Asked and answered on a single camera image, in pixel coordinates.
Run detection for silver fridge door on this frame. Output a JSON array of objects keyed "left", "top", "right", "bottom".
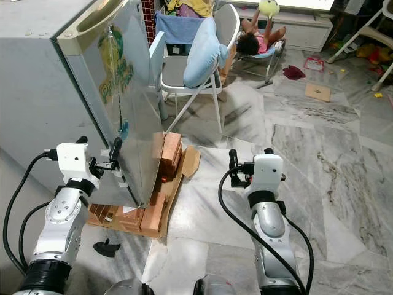
[{"left": 57, "top": 0, "right": 164, "bottom": 208}]

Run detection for white fridge body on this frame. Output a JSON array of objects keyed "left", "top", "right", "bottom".
[{"left": 0, "top": 0, "right": 106, "bottom": 207}]

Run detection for small brown cardboard piece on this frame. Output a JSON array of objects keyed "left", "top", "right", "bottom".
[{"left": 305, "top": 83, "right": 332, "bottom": 103}]

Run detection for green printed door sticker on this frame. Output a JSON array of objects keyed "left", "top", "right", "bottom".
[{"left": 98, "top": 28, "right": 134, "bottom": 105}]

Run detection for black plastic piece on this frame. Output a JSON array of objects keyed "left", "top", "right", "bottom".
[{"left": 94, "top": 238, "right": 121, "bottom": 258}]

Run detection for dark red cloth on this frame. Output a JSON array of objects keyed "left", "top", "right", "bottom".
[{"left": 282, "top": 65, "right": 306, "bottom": 81}]

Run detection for baby bouncer seat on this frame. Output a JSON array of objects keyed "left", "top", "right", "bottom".
[{"left": 235, "top": 38, "right": 287, "bottom": 87}]

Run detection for pink packet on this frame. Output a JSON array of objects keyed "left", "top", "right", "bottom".
[{"left": 303, "top": 57, "right": 325, "bottom": 72}]

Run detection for light blue pillow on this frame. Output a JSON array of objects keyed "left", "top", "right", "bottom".
[{"left": 183, "top": 17, "right": 231, "bottom": 88}]

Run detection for small child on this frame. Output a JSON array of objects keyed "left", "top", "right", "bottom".
[{"left": 236, "top": 7, "right": 288, "bottom": 57}]

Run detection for grey robot right leg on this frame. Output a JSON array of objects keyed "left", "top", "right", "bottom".
[{"left": 193, "top": 275, "right": 240, "bottom": 295}]

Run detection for white low cabinet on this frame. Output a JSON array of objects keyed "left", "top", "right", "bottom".
[{"left": 212, "top": 0, "right": 335, "bottom": 53}]

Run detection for blue towel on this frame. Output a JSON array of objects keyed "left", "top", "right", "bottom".
[{"left": 155, "top": 12, "right": 206, "bottom": 45}]

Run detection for yellow plush toy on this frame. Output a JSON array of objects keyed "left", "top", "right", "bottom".
[{"left": 258, "top": 0, "right": 281, "bottom": 17}]

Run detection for yellow orange toys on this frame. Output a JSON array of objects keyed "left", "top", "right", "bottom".
[{"left": 355, "top": 43, "right": 393, "bottom": 65}]

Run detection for yellow garment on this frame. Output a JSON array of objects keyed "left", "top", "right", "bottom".
[{"left": 167, "top": 0, "right": 214, "bottom": 18}]

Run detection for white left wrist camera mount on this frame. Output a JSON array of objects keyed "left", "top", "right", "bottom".
[{"left": 56, "top": 143, "right": 99, "bottom": 183}]

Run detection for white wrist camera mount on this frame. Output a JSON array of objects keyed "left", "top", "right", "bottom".
[
  {"left": 243, "top": 154, "right": 284, "bottom": 197},
  {"left": 56, "top": 143, "right": 99, "bottom": 183}
]

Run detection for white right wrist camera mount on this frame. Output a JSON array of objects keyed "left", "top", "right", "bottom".
[{"left": 243, "top": 154, "right": 284, "bottom": 197}]

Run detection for white rack frame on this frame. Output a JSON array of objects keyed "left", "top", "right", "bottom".
[{"left": 325, "top": 6, "right": 393, "bottom": 93}]

